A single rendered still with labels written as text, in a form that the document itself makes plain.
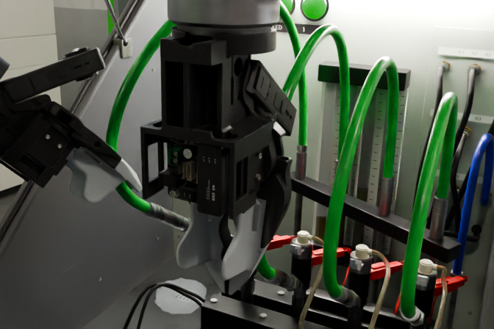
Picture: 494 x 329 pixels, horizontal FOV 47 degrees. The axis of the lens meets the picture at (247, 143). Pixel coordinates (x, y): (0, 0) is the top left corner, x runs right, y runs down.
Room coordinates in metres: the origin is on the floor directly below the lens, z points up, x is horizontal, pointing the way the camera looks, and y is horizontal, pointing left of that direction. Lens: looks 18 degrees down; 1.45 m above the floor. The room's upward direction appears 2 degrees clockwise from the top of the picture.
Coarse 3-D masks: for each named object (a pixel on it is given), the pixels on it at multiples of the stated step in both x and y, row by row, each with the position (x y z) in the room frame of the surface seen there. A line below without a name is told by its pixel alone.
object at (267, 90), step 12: (252, 60) 0.39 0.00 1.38; (252, 72) 0.39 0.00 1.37; (264, 72) 0.40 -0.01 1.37; (252, 84) 0.39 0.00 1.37; (264, 84) 0.40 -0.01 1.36; (276, 84) 0.42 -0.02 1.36; (252, 96) 0.39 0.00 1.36; (264, 96) 0.40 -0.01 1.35; (276, 96) 0.42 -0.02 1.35; (264, 108) 0.41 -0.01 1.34; (276, 108) 0.43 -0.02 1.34; (288, 108) 0.45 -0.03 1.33; (276, 120) 0.43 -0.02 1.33; (288, 120) 0.45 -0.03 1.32; (288, 132) 0.46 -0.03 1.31
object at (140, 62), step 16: (288, 16) 0.85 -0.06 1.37; (160, 32) 0.68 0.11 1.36; (288, 32) 0.87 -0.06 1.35; (144, 48) 0.66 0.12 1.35; (144, 64) 0.65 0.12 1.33; (128, 80) 0.64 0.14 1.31; (304, 80) 0.89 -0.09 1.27; (128, 96) 0.64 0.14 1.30; (304, 96) 0.89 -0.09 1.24; (112, 112) 0.63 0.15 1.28; (304, 112) 0.90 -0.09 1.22; (112, 128) 0.62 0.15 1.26; (304, 128) 0.90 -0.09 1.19; (112, 144) 0.62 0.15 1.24; (304, 144) 0.90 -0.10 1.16; (128, 192) 0.63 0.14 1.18; (144, 208) 0.65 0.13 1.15
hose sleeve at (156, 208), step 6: (150, 204) 0.66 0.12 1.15; (156, 204) 0.67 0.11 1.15; (150, 210) 0.65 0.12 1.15; (156, 210) 0.66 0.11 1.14; (162, 210) 0.67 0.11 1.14; (168, 210) 0.68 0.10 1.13; (150, 216) 0.66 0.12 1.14; (156, 216) 0.66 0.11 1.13; (162, 216) 0.67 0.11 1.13; (168, 216) 0.68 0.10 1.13; (174, 216) 0.69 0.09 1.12; (180, 216) 0.70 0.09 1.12; (162, 222) 0.68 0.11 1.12; (168, 222) 0.68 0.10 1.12; (174, 222) 0.68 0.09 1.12; (180, 222) 0.69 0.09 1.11; (186, 222) 0.70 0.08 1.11; (180, 228) 0.70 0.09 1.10; (186, 228) 0.70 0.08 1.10
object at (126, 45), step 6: (108, 0) 0.95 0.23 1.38; (108, 6) 0.95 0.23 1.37; (114, 12) 0.96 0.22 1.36; (114, 18) 0.96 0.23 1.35; (114, 24) 0.96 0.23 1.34; (120, 30) 0.97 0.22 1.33; (120, 36) 0.97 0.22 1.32; (114, 42) 0.98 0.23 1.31; (120, 42) 0.97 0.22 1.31; (126, 42) 0.97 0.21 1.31; (126, 48) 0.98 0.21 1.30; (126, 54) 0.98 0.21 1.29
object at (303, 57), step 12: (312, 36) 0.68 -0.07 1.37; (324, 36) 0.70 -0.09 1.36; (336, 36) 0.75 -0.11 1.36; (312, 48) 0.66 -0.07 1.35; (300, 60) 0.64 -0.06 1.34; (300, 72) 0.63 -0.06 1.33; (348, 72) 0.81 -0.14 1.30; (288, 84) 0.61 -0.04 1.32; (348, 84) 0.81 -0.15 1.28; (288, 96) 0.60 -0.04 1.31; (348, 96) 0.82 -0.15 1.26; (348, 108) 0.82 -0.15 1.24; (348, 120) 0.83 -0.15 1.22; (336, 168) 0.83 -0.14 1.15; (264, 264) 0.56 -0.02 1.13; (264, 276) 0.57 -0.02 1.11; (276, 276) 0.59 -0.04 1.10; (288, 276) 0.62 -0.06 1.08; (288, 288) 0.64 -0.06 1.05
